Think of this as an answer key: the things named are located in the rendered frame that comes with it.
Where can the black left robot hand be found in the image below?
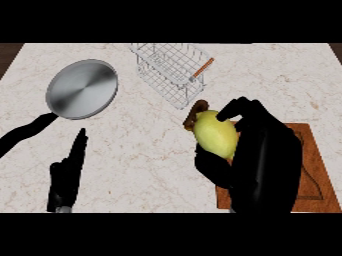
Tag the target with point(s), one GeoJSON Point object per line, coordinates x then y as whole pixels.
{"type": "Point", "coordinates": [66, 173]}

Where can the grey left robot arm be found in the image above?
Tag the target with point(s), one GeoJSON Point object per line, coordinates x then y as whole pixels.
{"type": "Point", "coordinates": [63, 209]}

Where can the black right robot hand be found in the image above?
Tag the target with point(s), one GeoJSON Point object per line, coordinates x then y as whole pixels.
{"type": "Point", "coordinates": [264, 160]}

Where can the brown wooden cutting board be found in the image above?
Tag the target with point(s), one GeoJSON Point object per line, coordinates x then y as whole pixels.
{"type": "Point", "coordinates": [313, 173]}

